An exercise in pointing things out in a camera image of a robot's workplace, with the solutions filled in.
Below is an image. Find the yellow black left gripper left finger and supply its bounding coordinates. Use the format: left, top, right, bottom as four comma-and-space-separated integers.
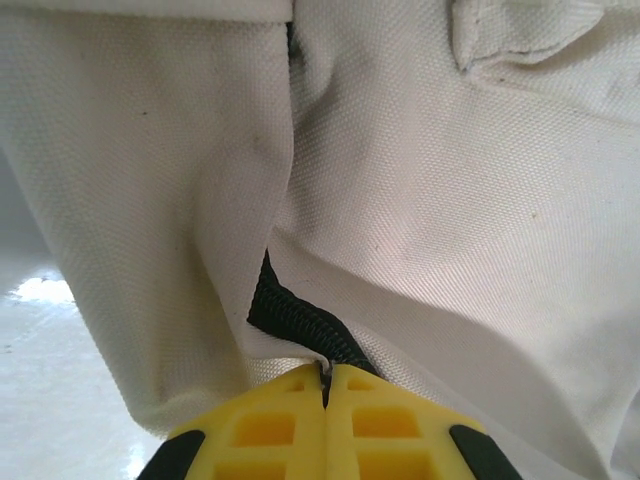
142, 363, 327, 480

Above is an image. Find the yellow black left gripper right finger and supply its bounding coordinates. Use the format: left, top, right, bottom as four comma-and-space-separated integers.
324, 363, 521, 480

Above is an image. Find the beige canvas backpack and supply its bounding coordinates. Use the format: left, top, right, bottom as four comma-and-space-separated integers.
0, 0, 640, 480

